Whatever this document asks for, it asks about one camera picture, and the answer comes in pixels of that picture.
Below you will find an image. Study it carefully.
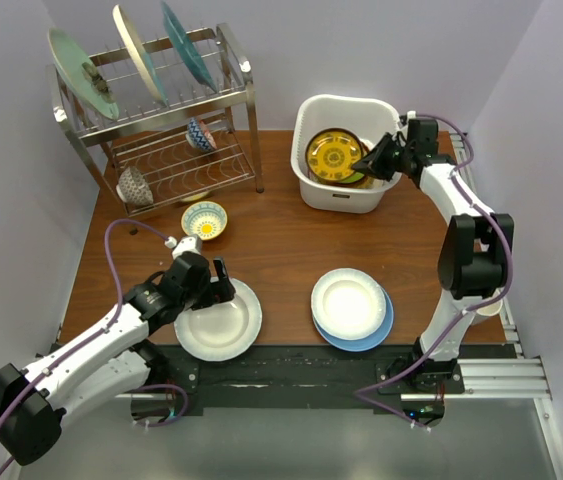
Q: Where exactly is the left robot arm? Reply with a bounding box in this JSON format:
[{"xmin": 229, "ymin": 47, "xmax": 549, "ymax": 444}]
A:
[{"xmin": 0, "ymin": 250, "xmax": 235, "ymax": 466}]

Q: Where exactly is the small teal patterned bowl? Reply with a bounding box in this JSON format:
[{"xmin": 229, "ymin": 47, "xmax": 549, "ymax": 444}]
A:
[{"xmin": 181, "ymin": 201, "xmax": 228, "ymax": 241}]

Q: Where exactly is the white paper cup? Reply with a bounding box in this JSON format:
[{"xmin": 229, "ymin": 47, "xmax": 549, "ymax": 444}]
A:
[{"xmin": 476, "ymin": 300, "xmax": 503, "ymax": 319}]

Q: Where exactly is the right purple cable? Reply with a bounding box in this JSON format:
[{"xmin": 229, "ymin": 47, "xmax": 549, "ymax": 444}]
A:
[{"xmin": 355, "ymin": 113, "xmax": 515, "ymax": 429}]

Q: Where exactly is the white scalloped plate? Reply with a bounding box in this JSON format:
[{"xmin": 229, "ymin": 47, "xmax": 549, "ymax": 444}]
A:
[
  {"xmin": 174, "ymin": 278, "xmax": 263, "ymax": 362},
  {"xmin": 310, "ymin": 268, "xmax": 387, "ymax": 341}
]

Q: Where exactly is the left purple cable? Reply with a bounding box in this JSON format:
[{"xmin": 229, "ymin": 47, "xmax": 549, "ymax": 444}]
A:
[{"xmin": 0, "ymin": 218, "xmax": 192, "ymax": 480}]

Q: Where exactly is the cream rimmed teal plate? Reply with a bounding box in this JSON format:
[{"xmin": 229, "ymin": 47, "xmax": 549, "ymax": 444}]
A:
[{"xmin": 112, "ymin": 4, "xmax": 167, "ymax": 106}]

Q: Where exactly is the yellow black patterned plate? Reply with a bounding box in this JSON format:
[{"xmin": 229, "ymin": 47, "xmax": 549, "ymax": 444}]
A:
[{"xmin": 305, "ymin": 128, "xmax": 365, "ymax": 182}]

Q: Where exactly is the white plastic bin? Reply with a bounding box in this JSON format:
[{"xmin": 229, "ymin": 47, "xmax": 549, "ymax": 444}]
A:
[{"xmin": 290, "ymin": 94, "xmax": 401, "ymax": 214}]

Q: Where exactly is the blue plate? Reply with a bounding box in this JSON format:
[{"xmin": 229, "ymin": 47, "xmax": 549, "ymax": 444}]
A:
[{"xmin": 313, "ymin": 291, "xmax": 394, "ymax": 352}]

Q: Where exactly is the woven bamboo tray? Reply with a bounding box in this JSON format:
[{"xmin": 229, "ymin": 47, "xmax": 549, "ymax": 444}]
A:
[{"xmin": 308, "ymin": 172, "xmax": 375, "ymax": 189}]

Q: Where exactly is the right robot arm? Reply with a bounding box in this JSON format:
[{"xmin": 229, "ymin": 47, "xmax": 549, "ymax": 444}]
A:
[{"xmin": 353, "ymin": 113, "xmax": 514, "ymax": 393}]

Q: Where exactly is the steel two-tier dish rack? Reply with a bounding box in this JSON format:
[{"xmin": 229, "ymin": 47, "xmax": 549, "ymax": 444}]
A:
[{"xmin": 45, "ymin": 23, "xmax": 264, "ymax": 220}]

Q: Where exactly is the dark teal plate in rack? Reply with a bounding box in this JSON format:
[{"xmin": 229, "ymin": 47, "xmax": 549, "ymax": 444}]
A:
[{"xmin": 160, "ymin": 1, "xmax": 218, "ymax": 93}]

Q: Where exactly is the lime green plate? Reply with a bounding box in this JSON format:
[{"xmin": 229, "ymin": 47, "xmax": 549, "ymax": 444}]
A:
[{"xmin": 341, "ymin": 172, "xmax": 366, "ymax": 185}]

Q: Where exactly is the purple cable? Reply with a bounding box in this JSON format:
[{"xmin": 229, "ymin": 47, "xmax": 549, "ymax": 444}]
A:
[
  {"xmin": 355, "ymin": 113, "xmax": 515, "ymax": 429},
  {"xmin": 0, "ymin": 218, "xmax": 192, "ymax": 480}
]

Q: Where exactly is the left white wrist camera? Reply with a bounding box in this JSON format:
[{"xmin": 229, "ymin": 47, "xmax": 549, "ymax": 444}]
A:
[{"xmin": 164, "ymin": 234, "xmax": 202, "ymax": 260}]

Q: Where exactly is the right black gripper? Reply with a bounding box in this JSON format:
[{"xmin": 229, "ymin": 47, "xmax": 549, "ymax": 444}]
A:
[{"xmin": 353, "ymin": 132, "xmax": 414, "ymax": 183}]

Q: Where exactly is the blue zigzag patterned bowl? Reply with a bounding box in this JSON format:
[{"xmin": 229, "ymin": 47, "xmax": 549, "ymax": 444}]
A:
[{"xmin": 185, "ymin": 117, "xmax": 217, "ymax": 153}]

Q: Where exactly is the grey patterned bowl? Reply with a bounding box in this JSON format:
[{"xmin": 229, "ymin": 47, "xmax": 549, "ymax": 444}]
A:
[{"xmin": 116, "ymin": 167, "xmax": 154, "ymax": 207}]

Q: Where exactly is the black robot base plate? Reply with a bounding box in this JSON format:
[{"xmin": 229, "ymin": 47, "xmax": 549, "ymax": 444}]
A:
[{"xmin": 50, "ymin": 342, "xmax": 467, "ymax": 419}]

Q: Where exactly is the light green plate in rack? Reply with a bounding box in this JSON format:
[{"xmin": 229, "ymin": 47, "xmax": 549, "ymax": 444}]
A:
[{"xmin": 48, "ymin": 28, "xmax": 119, "ymax": 120}]

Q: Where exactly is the red-brown fluted plate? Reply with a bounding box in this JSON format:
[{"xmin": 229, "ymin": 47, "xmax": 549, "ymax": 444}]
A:
[{"xmin": 359, "ymin": 139, "xmax": 372, "ymax": 154}]

